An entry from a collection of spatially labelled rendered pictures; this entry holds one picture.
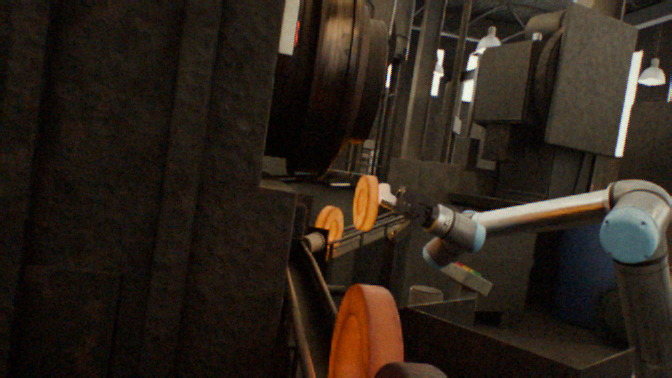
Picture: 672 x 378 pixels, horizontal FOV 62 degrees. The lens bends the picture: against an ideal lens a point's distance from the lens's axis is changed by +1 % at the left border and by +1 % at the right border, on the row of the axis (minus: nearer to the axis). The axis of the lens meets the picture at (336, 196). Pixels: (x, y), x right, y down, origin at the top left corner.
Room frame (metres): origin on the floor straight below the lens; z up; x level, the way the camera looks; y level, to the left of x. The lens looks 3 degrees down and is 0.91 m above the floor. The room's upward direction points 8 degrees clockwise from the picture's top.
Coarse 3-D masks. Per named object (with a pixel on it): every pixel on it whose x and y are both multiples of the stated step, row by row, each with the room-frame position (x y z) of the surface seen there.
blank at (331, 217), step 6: (324, 210) 1.75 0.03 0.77; (330, 210) 1.75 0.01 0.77; (336, 210) 1.78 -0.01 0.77; (318, 216) 1.74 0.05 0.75; (324, 216) 1.73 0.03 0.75; (330, 216) 1.74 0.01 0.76; (336, 216) 1.79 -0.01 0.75; (342, 216) 1.83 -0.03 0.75; (318, 222) 1.72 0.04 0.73; (324, 222) 1.72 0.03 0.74; (330, 222) 1.75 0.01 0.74; (336, 222) 1.80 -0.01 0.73; (342, 222) 1.84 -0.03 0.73; (330, 228) 1.82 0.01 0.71; (336, 228) 1.81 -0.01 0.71; (342, 228) 1.84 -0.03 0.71; (330, 234) 1.81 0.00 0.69; (336, 234) 1.81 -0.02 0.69; (330, 240) 1.78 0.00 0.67
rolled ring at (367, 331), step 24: (360, 288) 0.56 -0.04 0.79; (384, 288) 0.57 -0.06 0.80; (360, 312) 0.54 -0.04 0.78; (384, 312) 0.52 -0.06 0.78; (336, 336) 0.63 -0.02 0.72; (360, 336) 0.52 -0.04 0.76; (384, 336) 0.50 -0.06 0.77; (336, 360) 0.62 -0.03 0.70; (360, 360) 0.62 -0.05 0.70; (384, 360) 0.48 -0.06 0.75
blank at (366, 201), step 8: (368, 176) 1.54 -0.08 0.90; (360, 184) 1.58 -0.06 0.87; (368, 184) 1.50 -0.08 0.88; (376, 184) 1.51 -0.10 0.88; (360, 192) 1.58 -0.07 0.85; (368, 192) 1.49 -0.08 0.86; (376, 192) 1.50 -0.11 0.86; (360, 200) 1.59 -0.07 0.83; (368, 200) 1.48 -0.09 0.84; (376, 200) 1.49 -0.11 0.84; (360, 208) 1.59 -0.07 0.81; (368, 208) 1.48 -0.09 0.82; (376, 208) 1.49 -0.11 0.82; (360, 216) 1.53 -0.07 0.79; (368, 216) 1.49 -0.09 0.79; (360, 224) 1.52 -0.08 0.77; (368, 224) 1.51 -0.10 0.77
